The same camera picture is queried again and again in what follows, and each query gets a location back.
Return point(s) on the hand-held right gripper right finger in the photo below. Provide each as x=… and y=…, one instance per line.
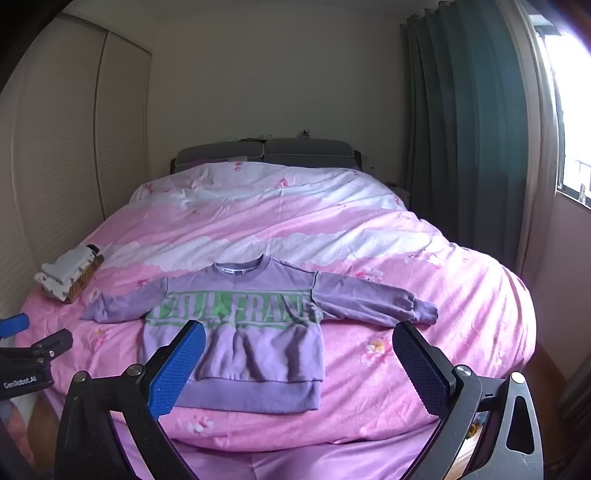
x=422, y=369

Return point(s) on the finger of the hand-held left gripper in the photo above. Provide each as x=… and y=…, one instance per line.
x=13, y=325
x=53, y=345

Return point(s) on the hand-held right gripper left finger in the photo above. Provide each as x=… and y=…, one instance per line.
x=178, y=369

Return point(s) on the purple sweater with green print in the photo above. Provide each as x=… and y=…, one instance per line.
x=258, y=350

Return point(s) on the brown patterned folded garment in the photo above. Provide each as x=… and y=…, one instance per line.
x=85, y=279

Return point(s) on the white folded garment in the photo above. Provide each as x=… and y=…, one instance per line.
x=69, y=266

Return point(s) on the purple bed sheet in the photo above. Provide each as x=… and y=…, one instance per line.
x=286, y=461

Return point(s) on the pink floral duvet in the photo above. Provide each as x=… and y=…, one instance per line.
x=286, y=230

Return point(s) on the cream sliding wardrobe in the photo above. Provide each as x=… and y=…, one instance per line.
x=78, y=152

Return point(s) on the green curtain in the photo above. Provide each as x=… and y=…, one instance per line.
x=452, y=129

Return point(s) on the pale sheer curtain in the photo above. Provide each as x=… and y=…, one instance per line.
x=540, y=147

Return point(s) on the window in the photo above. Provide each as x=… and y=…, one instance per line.
x=575, y=115

